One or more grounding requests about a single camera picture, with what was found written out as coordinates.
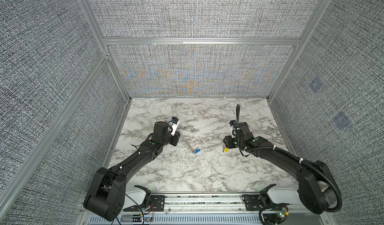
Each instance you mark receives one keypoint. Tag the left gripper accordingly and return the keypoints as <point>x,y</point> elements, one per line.
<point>175,137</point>

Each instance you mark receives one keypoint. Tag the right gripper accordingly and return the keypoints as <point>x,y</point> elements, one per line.
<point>227,141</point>

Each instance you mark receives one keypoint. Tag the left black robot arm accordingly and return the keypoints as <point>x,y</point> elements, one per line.
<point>107,193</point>

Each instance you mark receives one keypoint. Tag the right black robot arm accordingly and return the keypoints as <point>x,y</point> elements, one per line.
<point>317,189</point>

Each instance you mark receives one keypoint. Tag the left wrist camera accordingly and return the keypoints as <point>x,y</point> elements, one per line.
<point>174,124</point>

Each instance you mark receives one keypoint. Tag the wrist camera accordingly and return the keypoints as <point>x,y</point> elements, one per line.
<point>174,124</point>
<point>234,127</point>

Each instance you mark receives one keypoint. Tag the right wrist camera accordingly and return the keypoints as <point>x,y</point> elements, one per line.
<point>234,127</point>

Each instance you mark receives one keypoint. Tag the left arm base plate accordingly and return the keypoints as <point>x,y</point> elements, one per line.
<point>150,203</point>

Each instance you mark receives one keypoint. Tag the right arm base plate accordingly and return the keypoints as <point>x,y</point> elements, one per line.
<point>261,201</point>

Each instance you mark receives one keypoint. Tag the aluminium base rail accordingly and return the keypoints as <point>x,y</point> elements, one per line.
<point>205,209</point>

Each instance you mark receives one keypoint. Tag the aluminium enclosure frame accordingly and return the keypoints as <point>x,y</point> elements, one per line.
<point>83,83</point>

